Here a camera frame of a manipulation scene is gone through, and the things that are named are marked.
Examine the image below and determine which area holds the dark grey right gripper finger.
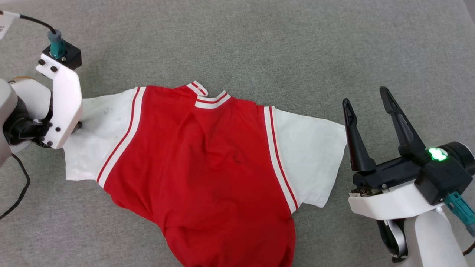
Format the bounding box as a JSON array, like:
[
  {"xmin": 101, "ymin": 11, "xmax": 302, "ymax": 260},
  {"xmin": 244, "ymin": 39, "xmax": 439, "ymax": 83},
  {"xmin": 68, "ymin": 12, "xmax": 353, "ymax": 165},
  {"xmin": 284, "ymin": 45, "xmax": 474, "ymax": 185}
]
[
  {"xmin": 379, "ymin": 86, "xmax": 427, "ymax": 158},
  {"xmin": 342, "ymin": 98, "xmax": 377, "ymax": 172}
]

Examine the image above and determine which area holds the teal camera connector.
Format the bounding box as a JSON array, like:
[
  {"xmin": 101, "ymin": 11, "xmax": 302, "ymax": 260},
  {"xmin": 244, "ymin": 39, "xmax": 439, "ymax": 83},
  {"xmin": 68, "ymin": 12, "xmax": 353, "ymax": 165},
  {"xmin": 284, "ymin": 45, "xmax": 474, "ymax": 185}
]
[
  {"xmin": 47, "ymin": 30, "xmax": 66, "ymax": 60},
  {"xmin": 444, "ymin": 192, "xmax": 475, "ymax": 238}
]

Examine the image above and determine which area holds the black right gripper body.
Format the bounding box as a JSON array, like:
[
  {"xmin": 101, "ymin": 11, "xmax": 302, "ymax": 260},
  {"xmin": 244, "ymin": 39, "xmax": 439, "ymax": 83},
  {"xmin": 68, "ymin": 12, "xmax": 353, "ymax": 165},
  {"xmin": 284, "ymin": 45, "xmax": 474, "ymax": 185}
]
[{"xmin": 351, "ymin": 142, "xmax": 475, "ymax": 197}]

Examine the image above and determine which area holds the teal right camera connector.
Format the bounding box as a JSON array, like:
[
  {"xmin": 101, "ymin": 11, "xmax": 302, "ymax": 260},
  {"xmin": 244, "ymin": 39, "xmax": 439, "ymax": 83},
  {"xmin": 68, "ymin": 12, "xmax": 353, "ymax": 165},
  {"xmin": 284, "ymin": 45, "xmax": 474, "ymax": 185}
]
[{"xmin": 444, "ymin": 192, "xmax": 475, "ymax": 238}]

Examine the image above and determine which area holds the teal left camera connector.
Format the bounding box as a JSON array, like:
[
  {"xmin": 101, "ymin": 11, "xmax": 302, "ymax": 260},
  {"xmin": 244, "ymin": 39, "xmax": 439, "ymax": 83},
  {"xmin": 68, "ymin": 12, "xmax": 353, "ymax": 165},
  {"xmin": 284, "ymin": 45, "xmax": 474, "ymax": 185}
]
[{"xmin": 47, "ymin": 30, "xmax": 66, "ymax": 60}]

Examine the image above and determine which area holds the red and white shirt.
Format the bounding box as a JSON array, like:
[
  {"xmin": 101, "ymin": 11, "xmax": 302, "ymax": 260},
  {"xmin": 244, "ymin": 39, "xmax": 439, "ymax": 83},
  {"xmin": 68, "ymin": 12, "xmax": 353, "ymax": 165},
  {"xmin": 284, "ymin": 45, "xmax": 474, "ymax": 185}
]
[{"xmin": 63, "ymin": 80, "xmax": 348, "ymax": 267}]

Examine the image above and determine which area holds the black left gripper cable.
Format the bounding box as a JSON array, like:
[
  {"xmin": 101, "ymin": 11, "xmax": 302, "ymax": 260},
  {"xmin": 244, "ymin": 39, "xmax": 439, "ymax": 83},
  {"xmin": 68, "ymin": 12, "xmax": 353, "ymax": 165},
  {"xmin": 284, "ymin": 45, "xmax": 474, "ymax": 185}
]
[{"xmin": 0, "ymin": 154, "xmax": 31, "ymax": 219}]

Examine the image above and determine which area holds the black left camera cable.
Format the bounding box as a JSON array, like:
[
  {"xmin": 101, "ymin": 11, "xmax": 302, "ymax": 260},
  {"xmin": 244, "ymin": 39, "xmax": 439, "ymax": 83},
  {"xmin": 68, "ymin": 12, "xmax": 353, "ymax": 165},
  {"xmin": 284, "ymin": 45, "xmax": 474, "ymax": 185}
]
[{"xmin": 19, "ymin": 14, "xmax": 58, "ymax": 36}]

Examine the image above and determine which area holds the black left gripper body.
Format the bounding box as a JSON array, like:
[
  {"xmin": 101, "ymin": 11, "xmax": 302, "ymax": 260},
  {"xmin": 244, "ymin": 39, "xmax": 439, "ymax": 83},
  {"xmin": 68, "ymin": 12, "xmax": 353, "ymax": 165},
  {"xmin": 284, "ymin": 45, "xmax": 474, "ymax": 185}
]
[{"xmin": 3, "ymin": 98, "xmax": 54, "ymax": 149}]

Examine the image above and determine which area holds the white cable label tag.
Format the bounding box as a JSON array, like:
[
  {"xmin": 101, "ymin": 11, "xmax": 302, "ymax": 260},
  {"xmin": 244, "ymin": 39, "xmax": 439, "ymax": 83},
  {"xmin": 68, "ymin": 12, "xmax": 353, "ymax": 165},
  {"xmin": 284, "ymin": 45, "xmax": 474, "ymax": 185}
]
[{"xmin": 0, "ymin": 10, "xmax": 20, "ymax": 40}]

